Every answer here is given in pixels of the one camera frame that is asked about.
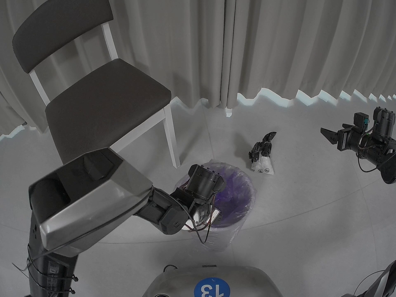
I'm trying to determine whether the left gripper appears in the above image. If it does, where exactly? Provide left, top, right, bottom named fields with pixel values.
left=193, top=201, right=223, bottom=229

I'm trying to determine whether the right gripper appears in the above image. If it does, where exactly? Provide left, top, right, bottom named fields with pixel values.
left=321, top=127, right=369, bottom=152

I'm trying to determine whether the purple plastic bag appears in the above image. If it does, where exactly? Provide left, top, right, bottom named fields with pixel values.
left=175, top=159, right=257, bottom=252

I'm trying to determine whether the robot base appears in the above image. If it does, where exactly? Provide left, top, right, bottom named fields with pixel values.
left=143, top=265, right=282, bottom=297

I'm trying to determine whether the white trash bin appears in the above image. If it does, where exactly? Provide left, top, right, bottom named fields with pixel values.
left=181, top=163, right=256, bottom=244

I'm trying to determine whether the crumpled black plastic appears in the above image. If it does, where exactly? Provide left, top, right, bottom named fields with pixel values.
left=249, top=131, right=277, bottom=161

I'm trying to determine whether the clear printed wrapper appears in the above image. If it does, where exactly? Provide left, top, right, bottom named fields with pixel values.
left=251, top=155, right=275, bottom=176

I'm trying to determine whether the beige curtain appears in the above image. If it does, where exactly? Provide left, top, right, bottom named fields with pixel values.
left=226, top=0, right=396, bottom=109
left=0, top=0, right=229, bottom=137

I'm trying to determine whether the dark grey white chair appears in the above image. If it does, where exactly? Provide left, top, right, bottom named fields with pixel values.
left=12, top=0, right=181, bottom=169

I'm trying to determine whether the black cable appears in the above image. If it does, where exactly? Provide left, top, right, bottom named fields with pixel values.
left=358, top=155, right=382, bottom=173
left=186, top=217, right=215, bottom=244

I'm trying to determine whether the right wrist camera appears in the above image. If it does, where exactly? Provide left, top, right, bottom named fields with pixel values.
left=354, top=113, right=370, bottom=132

